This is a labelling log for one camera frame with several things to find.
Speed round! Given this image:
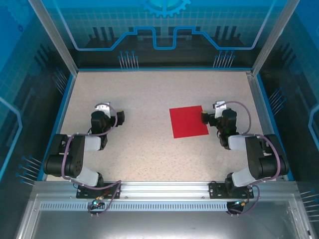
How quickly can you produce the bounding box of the blue table edge strip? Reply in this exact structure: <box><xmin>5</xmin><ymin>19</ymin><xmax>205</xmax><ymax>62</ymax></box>
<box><xmin>255</xmin><ymin>74</ymin><xmax>295</xmax><ymax>182</ymax></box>
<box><xmin>36</xmin><ymin>73</ymin><xmax>77</xmax><ymax>182</ymax></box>

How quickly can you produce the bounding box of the grey metal tray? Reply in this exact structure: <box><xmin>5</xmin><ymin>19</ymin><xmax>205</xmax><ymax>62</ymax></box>
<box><xmin>14</xmin><ymin>194</ymin><xmax>316</xmax><ymax>239</ymax></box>

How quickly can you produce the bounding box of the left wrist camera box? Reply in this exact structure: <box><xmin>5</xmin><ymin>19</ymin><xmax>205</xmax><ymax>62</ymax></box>
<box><xmin>95</xmin><ymin>101</ymin><xmax>112</xmax><ymax>118</ymax></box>

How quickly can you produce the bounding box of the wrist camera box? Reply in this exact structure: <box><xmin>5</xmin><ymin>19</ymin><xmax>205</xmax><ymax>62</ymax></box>
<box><xmin>212</xmin><ymin>100</ymin><xmax>228</xmax><ymax>118</ymax></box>
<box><xmin>95</xmin><ymin>101</ymin><xmax>112</xmax><ymax>118</ymax></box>

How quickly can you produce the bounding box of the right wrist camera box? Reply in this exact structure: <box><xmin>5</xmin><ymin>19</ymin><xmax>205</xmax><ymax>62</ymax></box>
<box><xmin>212</xmin><ymin>100</ymin><xmax>228</xmax><ymax>118</ymax></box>

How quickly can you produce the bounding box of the aluminium side rail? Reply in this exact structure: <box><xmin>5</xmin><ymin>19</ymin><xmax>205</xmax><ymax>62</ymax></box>
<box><xmin>245</xmin><ymin>71</ymin><xmax>285</xmax><ymax>181</ymax></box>

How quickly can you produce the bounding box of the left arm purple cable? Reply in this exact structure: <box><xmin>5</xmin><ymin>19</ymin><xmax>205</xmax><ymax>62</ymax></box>
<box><xmin>61</xmin><ymin>102</ymin><xmax>123</xmax><ymax>217</ymax></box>

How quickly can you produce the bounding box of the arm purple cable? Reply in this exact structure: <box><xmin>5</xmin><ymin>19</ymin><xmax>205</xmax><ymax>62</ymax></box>
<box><xmin>215</xmin><ymin>101</ymin><xmax>281</xmax><ymax>217</ymax></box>
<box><xmin>61</xmin><ymin>102</ymin><xmax>123</xmax><ymax>217</ymax></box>

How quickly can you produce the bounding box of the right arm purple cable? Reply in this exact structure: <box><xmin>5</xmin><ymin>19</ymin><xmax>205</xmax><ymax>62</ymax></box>
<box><xmin>215</xmin><ymin>101</ymin><xmax>281</xmax><ymax>217</ymax></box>

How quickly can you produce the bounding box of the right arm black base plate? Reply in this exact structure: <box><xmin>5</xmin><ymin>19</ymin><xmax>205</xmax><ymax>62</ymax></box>
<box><xmin>208</xmin><ymin>181</ymin><xmax>255</xmax><ymax>200</ymax></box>

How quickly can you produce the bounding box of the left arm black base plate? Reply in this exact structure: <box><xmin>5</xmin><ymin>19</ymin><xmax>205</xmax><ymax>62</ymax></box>
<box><xmin>76</xmin><ymin>182</ymin><xmax>122</xmax><ymax>200</ymax></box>

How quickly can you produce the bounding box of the aluminium mounting rail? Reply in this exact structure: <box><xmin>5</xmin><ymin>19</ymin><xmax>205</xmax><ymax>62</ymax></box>
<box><xmin>33</xmin><ymin>180</ymin><xmax>299</xmax><ymax>200</ymax></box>

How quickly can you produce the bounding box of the left cable connector plug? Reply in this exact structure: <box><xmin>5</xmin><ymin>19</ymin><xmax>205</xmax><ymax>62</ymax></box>
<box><xmin>90</xmin><ymin>195</ymin><xmax>105</xmax><ymax>209</ymax></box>

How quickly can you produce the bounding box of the cable connector plug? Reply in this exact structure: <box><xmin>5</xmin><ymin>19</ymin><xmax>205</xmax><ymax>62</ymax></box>
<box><xmin>90</xmin><ymin>195</ymin><xmax>105</xmax><ymax>209</ymax></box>
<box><xmin>233</xmin><ymin>198</ymin><xmax>251</xmax><ymax>208</ymax></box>

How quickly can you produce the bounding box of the right cable connector plug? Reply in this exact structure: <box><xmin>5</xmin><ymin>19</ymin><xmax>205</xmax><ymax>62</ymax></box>
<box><xmin>233</xmin><ymin>198</ymin><xmax>251</xmax><ymax>208</ymax></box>

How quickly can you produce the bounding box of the aluminium frame post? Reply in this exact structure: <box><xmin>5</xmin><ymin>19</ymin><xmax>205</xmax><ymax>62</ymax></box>
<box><xmin>27</xmin><ymin>0</ymin><xmax>79</xmax><ymax>75</ymax></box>
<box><xmin>251</xmin><ymin>0</ymin><xmax>294</xmax><ymax>77</ymax></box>

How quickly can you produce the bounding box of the slotted grey cable duct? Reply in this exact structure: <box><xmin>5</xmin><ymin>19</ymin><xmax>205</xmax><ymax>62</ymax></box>
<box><xmin>39</xmin><ymin>202</ymin><xmax>251</xmax><ymax>212</ymax></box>

